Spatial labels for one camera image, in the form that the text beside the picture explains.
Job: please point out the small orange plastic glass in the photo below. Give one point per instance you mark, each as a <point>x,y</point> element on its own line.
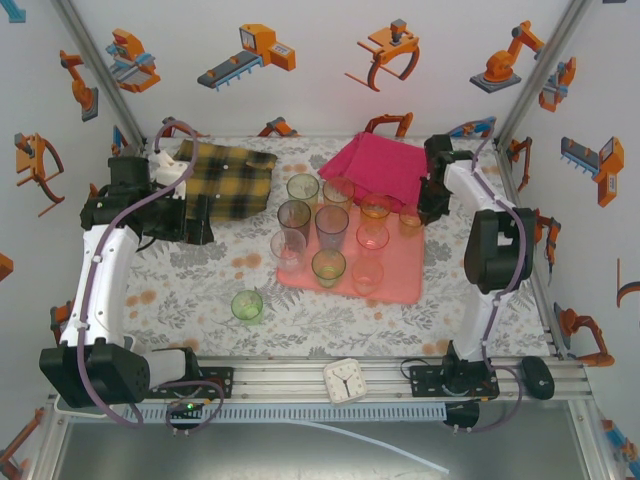
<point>410,225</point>

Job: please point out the pink plastic glass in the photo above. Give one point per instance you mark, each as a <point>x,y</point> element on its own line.
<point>372,237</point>

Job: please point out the amber plastic glass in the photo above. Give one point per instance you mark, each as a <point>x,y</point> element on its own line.
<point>338,192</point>

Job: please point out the smoky grey plastic glass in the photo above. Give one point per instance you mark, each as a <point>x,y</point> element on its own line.
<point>293,217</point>

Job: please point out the clear plastic glass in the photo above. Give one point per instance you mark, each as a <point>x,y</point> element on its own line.
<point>288,255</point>

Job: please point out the blue plastic glass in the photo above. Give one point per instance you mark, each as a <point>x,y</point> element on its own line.
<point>331,225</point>

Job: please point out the tall yellow-green plastic glass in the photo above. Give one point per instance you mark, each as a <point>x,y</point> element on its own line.
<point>302,187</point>

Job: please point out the olive green plastic glass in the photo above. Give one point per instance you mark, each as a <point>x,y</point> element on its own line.
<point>328,267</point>

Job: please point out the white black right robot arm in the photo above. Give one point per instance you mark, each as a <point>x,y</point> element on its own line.
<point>477,325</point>

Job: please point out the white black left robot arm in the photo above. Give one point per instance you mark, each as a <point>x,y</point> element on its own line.
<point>100,280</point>

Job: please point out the pink plastic tray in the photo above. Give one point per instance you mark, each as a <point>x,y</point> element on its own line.
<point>400,270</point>

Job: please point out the yellow black plaid shirt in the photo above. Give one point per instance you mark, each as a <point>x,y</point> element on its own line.
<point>235,175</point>

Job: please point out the magenta folded cloth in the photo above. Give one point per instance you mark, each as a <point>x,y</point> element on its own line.
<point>375,165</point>

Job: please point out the small green plastic glass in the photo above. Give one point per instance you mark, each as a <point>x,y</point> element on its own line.
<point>246,306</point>

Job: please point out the floral table cover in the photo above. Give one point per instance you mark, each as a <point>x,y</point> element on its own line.
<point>350,345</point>

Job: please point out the small green-lit electronics board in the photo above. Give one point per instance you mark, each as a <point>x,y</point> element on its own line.
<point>187,407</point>

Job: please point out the white square alarm clock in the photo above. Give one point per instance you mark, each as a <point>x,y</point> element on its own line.
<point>345,382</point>

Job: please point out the black computer mouse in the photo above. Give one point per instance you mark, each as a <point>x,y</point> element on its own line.
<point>537,377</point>

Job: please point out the aluminium frame post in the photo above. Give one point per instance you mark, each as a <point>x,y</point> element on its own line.
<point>104,75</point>
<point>541,75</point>

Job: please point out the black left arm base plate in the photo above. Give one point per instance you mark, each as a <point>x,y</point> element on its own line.
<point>222,382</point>

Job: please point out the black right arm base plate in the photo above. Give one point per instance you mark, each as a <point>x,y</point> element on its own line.
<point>425,382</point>

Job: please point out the aluminium front rail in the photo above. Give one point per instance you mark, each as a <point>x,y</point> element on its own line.
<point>285,380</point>

